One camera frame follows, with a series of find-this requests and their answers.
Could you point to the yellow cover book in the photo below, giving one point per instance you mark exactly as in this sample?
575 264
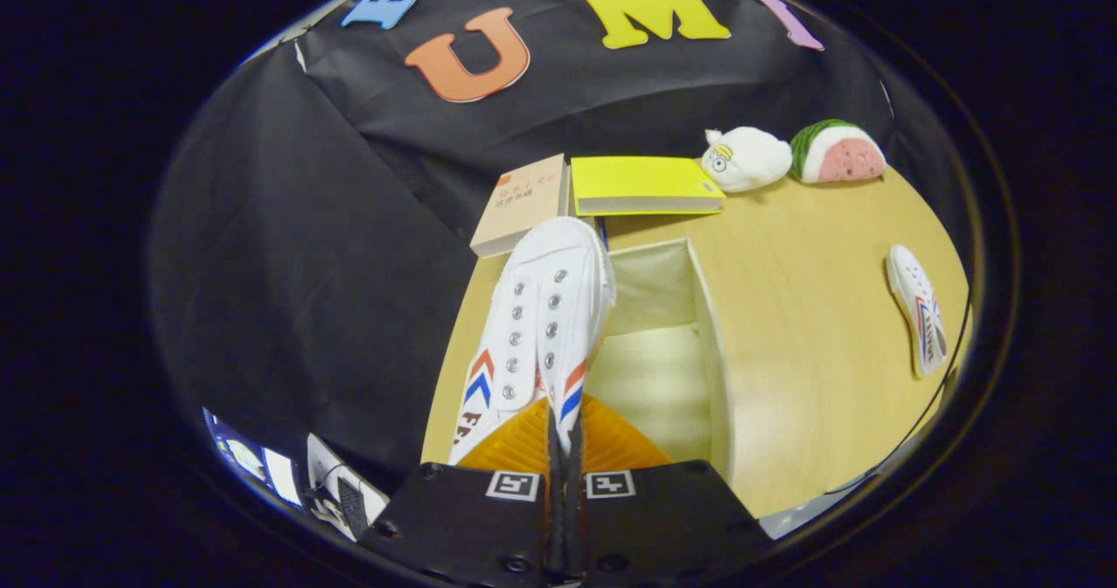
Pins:
641 182

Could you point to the tan cover book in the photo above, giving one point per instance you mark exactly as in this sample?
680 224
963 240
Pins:
524 204

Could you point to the white plush toy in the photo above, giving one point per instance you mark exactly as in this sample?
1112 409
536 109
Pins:
750 160

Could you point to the watermelon slice plush toy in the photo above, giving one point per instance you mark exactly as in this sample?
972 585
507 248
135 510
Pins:
842 156

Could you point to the grey fabric storage box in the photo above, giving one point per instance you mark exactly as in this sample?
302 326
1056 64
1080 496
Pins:
654 379

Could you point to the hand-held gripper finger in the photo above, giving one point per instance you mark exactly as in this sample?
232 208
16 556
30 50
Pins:
573 536
557 536

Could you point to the bright screen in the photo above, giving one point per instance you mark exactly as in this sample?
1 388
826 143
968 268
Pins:
279 475

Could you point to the white striped canvas shoe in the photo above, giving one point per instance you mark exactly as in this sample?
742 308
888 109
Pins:
916 300
541 291

